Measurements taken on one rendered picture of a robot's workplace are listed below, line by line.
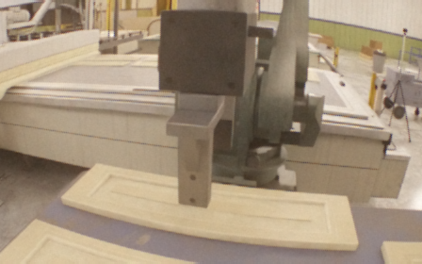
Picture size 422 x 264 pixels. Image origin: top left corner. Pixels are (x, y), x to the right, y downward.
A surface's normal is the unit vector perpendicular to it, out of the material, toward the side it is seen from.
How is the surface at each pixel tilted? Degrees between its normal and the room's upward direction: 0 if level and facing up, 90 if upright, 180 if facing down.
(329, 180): 90
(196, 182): 90
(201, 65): 90
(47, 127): 90
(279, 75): 60
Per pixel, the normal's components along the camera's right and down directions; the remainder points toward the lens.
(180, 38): -0.21, 0.35
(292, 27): -0.18, 0.10
